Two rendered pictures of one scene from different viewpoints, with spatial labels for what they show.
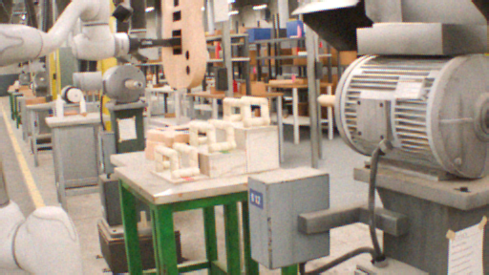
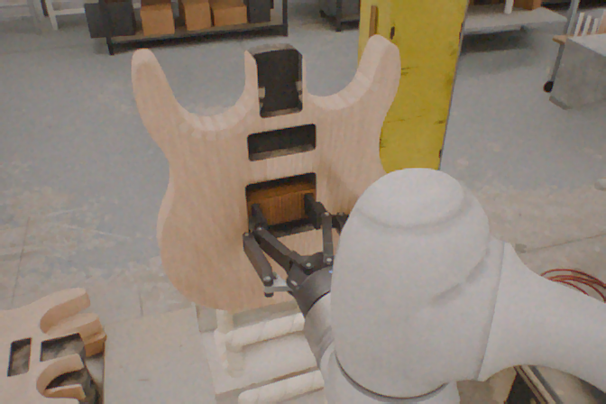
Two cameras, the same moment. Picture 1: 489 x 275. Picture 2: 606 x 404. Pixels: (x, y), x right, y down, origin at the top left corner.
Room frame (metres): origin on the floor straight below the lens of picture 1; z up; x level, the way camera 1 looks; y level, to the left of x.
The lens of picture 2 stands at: (2.06, 0.85, 1.90)
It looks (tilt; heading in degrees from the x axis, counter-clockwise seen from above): 36 degrees down; 280
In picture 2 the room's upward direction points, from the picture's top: straight up
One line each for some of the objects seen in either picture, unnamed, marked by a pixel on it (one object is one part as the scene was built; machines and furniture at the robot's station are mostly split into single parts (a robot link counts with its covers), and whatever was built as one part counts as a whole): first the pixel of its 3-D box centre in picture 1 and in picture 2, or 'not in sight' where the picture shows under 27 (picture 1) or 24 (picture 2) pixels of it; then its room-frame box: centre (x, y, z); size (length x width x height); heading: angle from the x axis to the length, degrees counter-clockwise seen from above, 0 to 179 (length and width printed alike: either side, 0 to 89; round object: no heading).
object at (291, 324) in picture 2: (201, 126); (277, 327); (2.22, 0.19, 1.12); 0.20 x 0.03 x 0.03; 29
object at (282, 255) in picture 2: not in sight; (282, 255); (2.17, 0.36, 1.45); 0.11 x 0.01 x 0.04; 140
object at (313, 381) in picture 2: (184, 148); (290, 387); (2.18, 0.25, 1.04); 0.20 x 0.03 x 0.03; 29
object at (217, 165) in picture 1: (212, 159); (273, 358); (2.24, 0.15, 0.98); 0.27 x 0.16 x 0.09; 30
